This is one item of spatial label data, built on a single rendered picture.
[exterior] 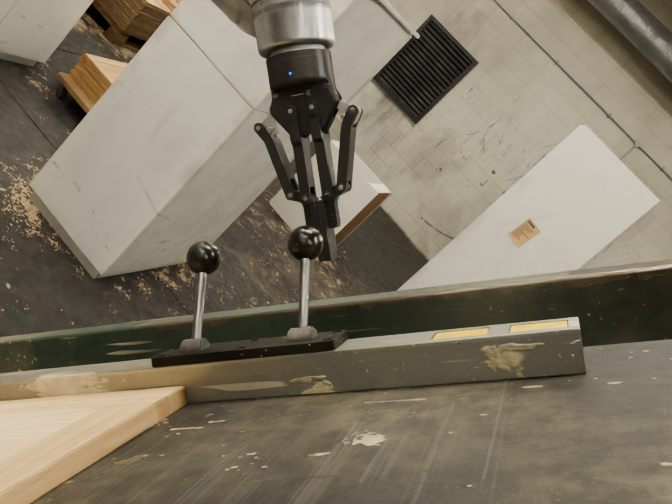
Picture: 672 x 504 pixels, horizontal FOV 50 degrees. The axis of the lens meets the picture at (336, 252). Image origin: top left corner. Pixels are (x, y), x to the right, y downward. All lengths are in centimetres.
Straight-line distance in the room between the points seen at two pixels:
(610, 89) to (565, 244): 464
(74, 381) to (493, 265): 353
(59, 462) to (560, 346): 41
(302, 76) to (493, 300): 35
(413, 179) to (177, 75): 589
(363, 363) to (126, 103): 268
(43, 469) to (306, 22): 51
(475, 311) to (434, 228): 782
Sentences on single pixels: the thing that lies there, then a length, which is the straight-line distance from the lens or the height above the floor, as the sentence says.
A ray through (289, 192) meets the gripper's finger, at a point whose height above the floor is 153.
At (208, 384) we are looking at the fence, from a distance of 74.
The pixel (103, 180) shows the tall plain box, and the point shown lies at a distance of 331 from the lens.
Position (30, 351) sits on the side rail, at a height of 104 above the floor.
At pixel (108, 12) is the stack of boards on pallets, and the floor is 16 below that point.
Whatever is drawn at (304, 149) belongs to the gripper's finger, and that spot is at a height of 158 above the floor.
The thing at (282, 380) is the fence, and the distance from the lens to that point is 70.
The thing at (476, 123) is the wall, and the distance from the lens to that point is 866.
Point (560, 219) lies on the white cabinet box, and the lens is 414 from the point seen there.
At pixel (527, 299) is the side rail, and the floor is 164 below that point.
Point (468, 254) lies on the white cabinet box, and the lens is 420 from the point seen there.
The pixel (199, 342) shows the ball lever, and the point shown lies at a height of 139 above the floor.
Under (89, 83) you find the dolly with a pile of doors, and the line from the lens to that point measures 460.
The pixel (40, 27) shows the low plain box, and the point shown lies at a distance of 458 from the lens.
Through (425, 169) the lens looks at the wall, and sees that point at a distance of 872.
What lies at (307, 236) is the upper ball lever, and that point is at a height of 154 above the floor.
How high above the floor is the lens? 176
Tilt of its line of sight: 17 degrees down
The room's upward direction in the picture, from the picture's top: 46 degrees clockwise
